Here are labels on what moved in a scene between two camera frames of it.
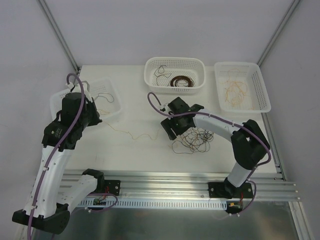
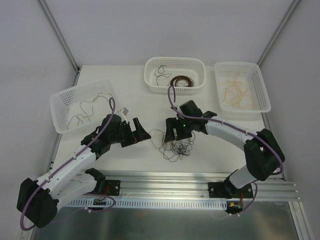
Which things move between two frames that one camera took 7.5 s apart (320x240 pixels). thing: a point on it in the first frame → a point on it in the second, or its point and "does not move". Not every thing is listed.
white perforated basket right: x=241 y=88 does not move
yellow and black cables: x=193 y=140 → x=173 y=149
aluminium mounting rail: x=186 y=186 does not move
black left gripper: x=92 y=113 → x=129 y=135
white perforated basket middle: x=175 y=75 does not move
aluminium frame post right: x=278 y=32 does not move
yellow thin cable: x=106 y=112 → x=235 y=94
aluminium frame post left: x=57 y=30 does not move
